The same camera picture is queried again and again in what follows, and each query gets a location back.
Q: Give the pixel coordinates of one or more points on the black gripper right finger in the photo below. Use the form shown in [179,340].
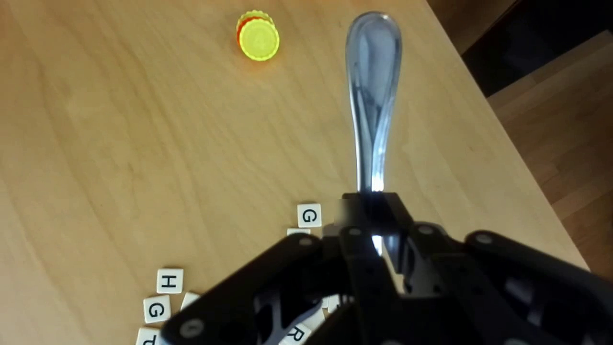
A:
[507,292]

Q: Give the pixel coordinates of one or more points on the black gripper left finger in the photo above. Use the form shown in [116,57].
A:
[363,241]

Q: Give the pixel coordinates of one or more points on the pile of letter tiles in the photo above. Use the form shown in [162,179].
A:
[267,300]

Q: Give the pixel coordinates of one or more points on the white letter tile g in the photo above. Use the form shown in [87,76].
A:
[156,310]
[310,216]

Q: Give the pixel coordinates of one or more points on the white letter tile H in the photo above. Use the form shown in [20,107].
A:
[170,281]

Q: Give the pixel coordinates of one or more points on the white letter tile G lower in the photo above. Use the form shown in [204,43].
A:
[156,310]

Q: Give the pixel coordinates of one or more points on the yellow bottle cap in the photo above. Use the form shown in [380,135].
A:
[258,36]

